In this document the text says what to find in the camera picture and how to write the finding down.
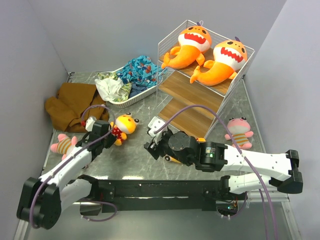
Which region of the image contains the white laundry basket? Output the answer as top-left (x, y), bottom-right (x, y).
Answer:
top-left (109, 70), bottom-right (173, 109)

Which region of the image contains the pink frog plush right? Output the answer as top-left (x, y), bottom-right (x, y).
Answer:
top-left (224, 117), bottom-right (254, 150)

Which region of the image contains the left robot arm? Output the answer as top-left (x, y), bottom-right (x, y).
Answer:
top-left (16, 117), bottom-right (116, 230)

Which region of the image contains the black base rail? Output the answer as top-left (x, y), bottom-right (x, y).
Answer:
top-left (87, 177), bottom-right (246, 211)

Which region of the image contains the pink frog plush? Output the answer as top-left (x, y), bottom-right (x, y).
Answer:
top-left (224, 117), bottom-right (254, 150)
top-left (50, 133), bottom-right (78, 161)

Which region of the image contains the large orange shark plush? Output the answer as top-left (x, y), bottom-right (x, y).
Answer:
top-left (161, 21), bottom-right (212, 70)

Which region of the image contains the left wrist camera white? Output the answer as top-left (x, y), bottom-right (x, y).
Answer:
top-left (80, 116), bottom-right (97, 132)

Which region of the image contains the pink frog plush left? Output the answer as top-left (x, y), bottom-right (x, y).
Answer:
top-left (50, 133), bottom-right (78, 161)

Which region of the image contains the blue patterned cloth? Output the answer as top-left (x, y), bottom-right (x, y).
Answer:
top-left (116, 55), bottom-right (168, 98)

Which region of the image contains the white green cloth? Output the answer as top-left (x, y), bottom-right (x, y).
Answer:
top-left (94, 72), bottom-right (132, 103)

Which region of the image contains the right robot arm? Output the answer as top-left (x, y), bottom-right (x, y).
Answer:
top-left (143, 129), bottom-right (303, 200)

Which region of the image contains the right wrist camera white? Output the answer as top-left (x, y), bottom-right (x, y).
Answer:
top-left (146, 116), bottom-right (168, 144)

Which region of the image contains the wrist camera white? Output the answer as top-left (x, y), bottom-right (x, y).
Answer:
top-left (80, 116), bottom-right (97, 132)
top-left (146, 116), bottom-right (168, 144)

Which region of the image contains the white wire wooden shelf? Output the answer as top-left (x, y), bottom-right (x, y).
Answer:
top-left (156, 19), bottom-right (256, 140)

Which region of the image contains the yellow frog plush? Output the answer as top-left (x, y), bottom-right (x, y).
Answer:
top-left (163, 155), bottom-right (182, 164)
top-left (110, 112), bottom-right (140, 146)

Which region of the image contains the brown garment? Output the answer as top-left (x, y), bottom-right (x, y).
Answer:
top-left (44, 82), bottom-right (110, 133)

